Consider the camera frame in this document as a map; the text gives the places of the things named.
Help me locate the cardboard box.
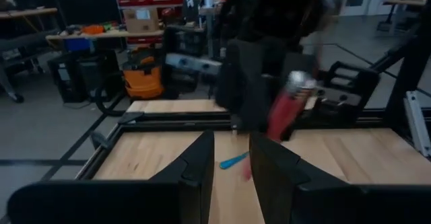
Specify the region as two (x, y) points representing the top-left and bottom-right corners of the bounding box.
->
(123, 7), (161, 34)

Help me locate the grey bar with blue knobs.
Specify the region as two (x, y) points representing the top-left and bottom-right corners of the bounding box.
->
(164, 52), (223, 77)

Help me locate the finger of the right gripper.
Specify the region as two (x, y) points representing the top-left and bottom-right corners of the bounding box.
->
(215, 37), (284, 133)
(316, 62), (381, 124)

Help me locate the black aluminium table frame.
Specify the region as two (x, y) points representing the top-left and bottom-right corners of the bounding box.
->
(75, 1), (431, 182)

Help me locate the black rail clamp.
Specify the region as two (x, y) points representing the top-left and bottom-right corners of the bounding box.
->
(90, 131), (112, 151)

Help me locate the orange and black shop vacuum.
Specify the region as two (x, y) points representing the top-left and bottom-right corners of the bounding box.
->
(121, 45), (166, 100)

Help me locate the iridescent blue fork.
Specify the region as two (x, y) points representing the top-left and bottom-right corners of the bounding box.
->
(219, 151), (251, 170)

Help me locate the red-handled silver fork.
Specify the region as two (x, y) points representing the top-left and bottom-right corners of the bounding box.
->
(241, 69), (319, 182)

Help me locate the wooden workbench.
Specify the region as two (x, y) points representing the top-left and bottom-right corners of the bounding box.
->
(45, 28), (166, 42)
(0, 7), (59, 20)

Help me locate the white metal bracket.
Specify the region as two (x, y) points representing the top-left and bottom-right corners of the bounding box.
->
(403, 89), (431, 158)

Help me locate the small blue storage bin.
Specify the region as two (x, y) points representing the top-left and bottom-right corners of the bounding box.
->
(63, 37), (92, 52)

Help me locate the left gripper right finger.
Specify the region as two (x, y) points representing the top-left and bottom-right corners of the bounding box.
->
(248, 131), (431, 224)

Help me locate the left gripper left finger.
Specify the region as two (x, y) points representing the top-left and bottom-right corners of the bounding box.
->
(5, 129), (216, 224)

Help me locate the orange tool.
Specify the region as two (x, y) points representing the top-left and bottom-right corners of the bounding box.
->
(81, 24), (106, 36)

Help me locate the black vacuum hose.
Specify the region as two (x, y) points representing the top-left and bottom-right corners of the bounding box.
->
(93, 79), (127, 118)

